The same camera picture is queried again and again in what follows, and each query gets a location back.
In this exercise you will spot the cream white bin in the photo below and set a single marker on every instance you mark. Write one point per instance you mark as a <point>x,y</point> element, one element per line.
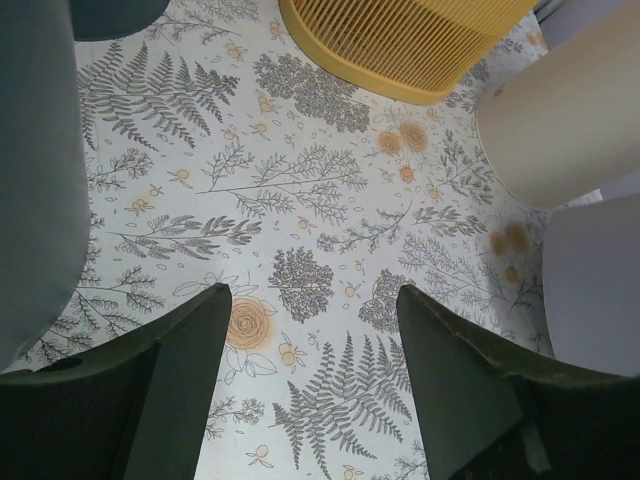
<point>568,124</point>

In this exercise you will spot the large dark navy bin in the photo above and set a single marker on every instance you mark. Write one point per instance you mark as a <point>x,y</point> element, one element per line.
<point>44,196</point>

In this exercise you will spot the translucent grey bin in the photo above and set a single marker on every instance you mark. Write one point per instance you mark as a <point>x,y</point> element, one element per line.
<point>591,285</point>

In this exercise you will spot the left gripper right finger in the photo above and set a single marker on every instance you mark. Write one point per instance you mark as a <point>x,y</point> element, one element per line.
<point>488,408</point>

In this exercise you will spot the yellow mesh basket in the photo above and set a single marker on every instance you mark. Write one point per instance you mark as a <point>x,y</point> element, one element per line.
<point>415,51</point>

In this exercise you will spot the slate blue tapered bin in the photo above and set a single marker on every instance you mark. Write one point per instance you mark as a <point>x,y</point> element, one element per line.
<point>101,20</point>

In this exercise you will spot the floral patterned table mat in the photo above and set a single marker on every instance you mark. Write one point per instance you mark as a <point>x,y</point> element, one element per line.
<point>217,152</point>

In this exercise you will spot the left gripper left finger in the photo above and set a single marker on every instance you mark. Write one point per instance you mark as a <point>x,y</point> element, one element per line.
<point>135,407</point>

